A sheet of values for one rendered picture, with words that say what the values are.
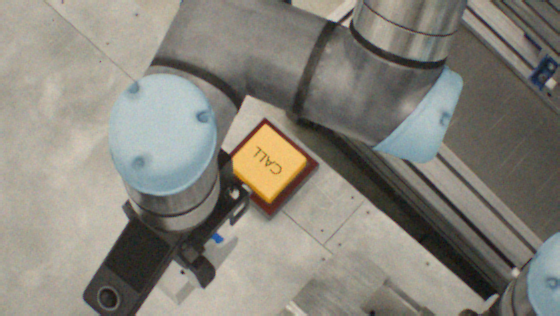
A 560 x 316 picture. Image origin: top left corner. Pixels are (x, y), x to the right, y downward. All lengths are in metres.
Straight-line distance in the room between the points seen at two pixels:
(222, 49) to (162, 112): 0.07
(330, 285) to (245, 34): 0.41
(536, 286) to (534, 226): 1.13
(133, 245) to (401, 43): 0.30
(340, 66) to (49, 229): 0.57
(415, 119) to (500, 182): 1.14
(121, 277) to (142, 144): 0.22
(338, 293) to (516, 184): 0.83
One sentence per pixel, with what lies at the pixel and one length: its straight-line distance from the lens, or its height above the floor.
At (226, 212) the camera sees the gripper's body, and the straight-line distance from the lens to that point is 1.04.
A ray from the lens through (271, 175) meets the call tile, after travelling 1.31.
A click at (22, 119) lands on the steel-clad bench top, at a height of 0.80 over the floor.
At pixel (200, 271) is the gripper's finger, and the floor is 1.05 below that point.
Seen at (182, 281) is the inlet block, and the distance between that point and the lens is 1.16.
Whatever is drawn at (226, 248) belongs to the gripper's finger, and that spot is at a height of 0.99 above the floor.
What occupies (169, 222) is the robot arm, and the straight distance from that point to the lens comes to 0.94.
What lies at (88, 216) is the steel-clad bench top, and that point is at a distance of 1.35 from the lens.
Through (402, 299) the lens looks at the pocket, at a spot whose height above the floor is 0.87.
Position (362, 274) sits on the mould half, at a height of 0.89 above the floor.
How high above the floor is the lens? 2.09
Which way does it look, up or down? 72 degrees down
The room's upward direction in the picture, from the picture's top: 4 degrees clockwise
